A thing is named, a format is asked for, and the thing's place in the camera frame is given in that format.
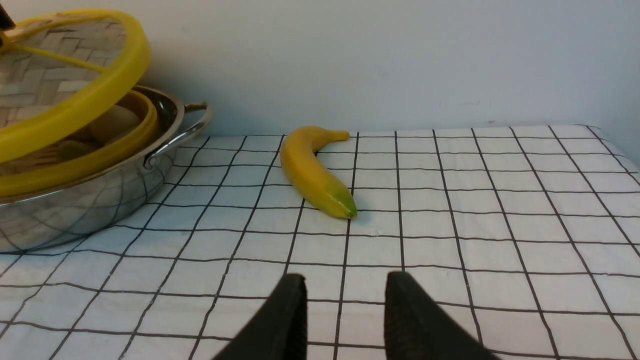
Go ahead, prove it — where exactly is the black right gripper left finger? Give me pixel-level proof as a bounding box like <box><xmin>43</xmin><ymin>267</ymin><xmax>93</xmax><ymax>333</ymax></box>
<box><xmin>214</xmin><ymin>273</ymin><xmax>308</xmax><ymax>360</ymax></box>

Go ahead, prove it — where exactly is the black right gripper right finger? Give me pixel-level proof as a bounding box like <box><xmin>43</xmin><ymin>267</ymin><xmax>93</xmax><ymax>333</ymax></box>
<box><xmin>384</xmin><ymin>271</ymin><xmax>498</xmax><ymax>360</ymax></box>

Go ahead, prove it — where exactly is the bamboo steamer basket yellow rim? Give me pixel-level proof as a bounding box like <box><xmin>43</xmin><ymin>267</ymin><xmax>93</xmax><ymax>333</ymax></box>
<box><xmin>0</xmin><ymin>91</ymin><xmax>160</xmax><ymax>198</ymax></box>

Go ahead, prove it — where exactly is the bamboo steamer lid yellow rim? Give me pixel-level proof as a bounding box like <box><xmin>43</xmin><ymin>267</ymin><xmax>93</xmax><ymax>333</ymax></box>
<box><xmin>0</xmin><ymin>8</ymin><xmax>151</xmax><ymax>162</ymax></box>

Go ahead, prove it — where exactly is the stainless steel pot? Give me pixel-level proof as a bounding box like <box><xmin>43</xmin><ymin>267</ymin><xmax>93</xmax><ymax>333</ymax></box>
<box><xmin>0</xmin><ymin>85</ymin><xmax>215</xmax><ymax>254</ymax></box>

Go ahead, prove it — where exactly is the checkered white tablecloth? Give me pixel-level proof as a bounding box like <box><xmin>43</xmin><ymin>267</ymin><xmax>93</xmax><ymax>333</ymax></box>
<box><xmin>1</xmin><ymin>125</ymin><xmax>639</xmax><ymax>360</ymax></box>

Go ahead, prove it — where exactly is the yellow banana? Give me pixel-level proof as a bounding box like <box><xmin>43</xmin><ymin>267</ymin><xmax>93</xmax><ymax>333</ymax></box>
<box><xmin>279</xmin><ymin>126</ymin><xmax>358</xmax><ymax>219</ymax></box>

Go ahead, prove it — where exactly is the white round bun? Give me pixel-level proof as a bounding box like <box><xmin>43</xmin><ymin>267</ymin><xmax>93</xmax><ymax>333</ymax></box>
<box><xmin>88</xmin><ymin>105</ymin><xmax>142</xmax><ymax>145</ymax></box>

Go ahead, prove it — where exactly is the green round bun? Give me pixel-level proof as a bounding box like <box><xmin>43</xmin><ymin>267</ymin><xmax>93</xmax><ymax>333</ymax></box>
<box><xmin>55</xmin><ymin>139</ymin><xmax>99</xmax><ymax>162</ymax></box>

